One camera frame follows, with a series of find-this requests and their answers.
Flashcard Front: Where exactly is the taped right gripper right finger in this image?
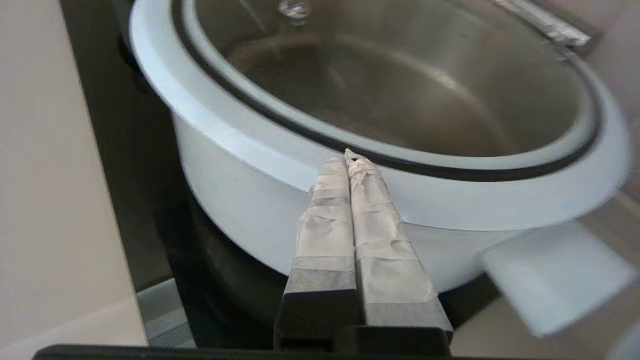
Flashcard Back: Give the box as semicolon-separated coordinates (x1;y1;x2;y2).
345;149;453;332

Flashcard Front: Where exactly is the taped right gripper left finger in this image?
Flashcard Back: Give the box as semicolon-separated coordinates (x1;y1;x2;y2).
274;156;362;351

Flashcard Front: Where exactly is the glass lid with white rim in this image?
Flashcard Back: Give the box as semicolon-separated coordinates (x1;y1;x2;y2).
129;0;631;232

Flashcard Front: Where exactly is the white round pot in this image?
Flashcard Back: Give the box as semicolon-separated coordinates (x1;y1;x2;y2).
172;114;639;337

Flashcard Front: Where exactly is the black glass induction cooktop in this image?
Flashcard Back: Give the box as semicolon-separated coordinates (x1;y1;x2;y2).
60;0;501;351

